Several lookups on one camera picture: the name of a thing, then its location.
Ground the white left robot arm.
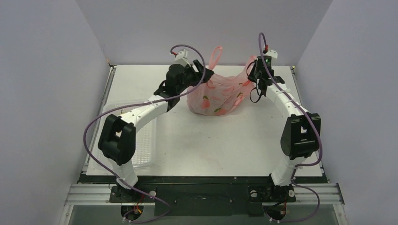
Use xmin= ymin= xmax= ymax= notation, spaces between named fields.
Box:
xmin=98 ymin=60 xmax=214 ymax=202

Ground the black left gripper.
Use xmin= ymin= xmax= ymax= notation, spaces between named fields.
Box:
xmin=177 ymin=61 xmax=214 ymax=95

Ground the white plastic basket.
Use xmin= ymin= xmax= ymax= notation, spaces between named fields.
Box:
xmin=88 ymin=99 xmax=157 ymax=175

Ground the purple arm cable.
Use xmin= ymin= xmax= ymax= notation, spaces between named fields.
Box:
xmin=258 ymin=32 xmax=323 ymax=223
xmin=83 ymin=44 xmax=207 ymax=224

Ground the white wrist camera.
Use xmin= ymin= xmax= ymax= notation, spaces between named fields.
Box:
xmin=174 ymin=49 xmax=189 ymax=67
xmin=263 ymin=49 xmax=278 ymax=59

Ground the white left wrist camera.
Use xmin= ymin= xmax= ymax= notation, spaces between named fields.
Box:
xmin=174 ymin=49 xmax=189 ymax=67

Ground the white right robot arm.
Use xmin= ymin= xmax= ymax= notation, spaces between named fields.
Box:
xmin=248 ymin=56 xmax=321 ymax=200

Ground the pink printed plastic bag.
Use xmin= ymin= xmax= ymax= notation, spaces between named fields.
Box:
xmin=187 ymin=55 xmax=256 ymax=116

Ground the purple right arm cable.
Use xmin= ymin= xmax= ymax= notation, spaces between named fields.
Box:
xmin=258 ymin=32 xmax=323 ymax=223

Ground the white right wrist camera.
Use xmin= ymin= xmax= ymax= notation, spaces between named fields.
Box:
xmin=263 ymin=49 xmax=278 ymax=59

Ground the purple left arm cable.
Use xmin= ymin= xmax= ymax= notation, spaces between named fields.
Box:
xmin=83 ymin=44 xmax=207 ymax=224

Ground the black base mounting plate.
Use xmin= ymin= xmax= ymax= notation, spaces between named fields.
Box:
xmin=79 ymin=175 xmax=327 ymax=221

